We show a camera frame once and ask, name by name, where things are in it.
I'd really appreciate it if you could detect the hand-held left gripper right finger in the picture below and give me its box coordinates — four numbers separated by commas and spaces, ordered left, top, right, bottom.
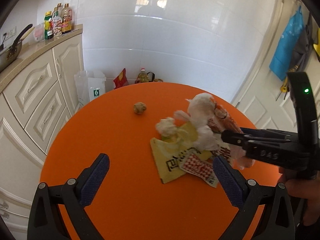
212, 156, 295, 240

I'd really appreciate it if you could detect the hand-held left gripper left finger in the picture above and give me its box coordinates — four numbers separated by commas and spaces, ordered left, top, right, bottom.
27, 153, 110, 240

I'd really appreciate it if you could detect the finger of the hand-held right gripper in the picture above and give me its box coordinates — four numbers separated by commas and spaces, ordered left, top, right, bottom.
221, 129, 253, 147
239, 127, 299, 138

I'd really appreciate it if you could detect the orange white striped wrapper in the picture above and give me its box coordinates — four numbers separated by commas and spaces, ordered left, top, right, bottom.
207, 100, 244, 135

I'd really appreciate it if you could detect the red checkered paper wrapper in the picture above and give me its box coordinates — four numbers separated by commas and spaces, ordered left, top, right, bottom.
178, 153, 218, 188

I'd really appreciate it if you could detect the large white tissue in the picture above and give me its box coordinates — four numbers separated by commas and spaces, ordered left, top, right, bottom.
185, 92, 217, 126

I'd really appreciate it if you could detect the yellow packet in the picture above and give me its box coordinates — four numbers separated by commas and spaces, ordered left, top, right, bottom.
150, 124, 200, 184

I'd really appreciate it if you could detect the person's right hand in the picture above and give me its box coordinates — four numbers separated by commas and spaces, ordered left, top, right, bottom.
278, 168, 320, 227

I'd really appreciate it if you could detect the white panel door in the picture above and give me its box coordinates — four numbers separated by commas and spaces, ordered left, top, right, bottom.
229, 0, 320, 145

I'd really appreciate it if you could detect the small white crumpled tissue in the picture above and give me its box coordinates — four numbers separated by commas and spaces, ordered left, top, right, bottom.
156, 117, 177, 138

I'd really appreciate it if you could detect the walnut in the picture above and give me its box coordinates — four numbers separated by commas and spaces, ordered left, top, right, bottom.
133, 102, 147, 115

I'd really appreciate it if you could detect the yellow cloth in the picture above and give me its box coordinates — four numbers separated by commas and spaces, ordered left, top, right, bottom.
312, 27, 320, 63

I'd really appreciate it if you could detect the blue apron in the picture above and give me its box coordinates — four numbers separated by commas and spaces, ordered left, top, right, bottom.
269, 6, 306, 81

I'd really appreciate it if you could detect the clear plastic shopping bag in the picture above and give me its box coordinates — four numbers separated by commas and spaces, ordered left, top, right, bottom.
74, 70, 107, 106

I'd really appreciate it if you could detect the red snack bag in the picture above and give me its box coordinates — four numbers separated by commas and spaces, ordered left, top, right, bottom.
113, 68, 129, 90

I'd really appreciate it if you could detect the cream kitchen base cabinet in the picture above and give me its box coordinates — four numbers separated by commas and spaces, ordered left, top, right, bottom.
0, 24, 84, 240

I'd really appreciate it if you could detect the cooking oil bottle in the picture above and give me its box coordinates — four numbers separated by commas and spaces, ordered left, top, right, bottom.
136, 67, 150, 84

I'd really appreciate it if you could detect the clear plastic measuring jug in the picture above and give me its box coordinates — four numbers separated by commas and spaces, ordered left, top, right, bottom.
33, 23, 46, 42

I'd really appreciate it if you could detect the red label sauce bottle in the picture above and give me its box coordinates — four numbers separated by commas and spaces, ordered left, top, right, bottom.
52, 8, 63, 37

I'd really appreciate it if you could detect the green bottle yellow cap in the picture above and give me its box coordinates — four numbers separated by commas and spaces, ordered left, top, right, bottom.
44, 11, 54, 40

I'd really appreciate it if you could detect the dark soy sauce bottle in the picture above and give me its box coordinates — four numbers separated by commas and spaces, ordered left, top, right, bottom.
61, 3, 73, 35

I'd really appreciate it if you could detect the grey apron yellow strap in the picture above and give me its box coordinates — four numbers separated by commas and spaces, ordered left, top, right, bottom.
276, 12, 316, 102

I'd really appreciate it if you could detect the steel wok black handle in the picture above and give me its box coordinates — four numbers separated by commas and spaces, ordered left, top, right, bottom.
0, 24, 33, 73

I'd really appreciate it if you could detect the white wall socket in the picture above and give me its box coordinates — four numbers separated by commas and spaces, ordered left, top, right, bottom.
1, 26, 17, 39

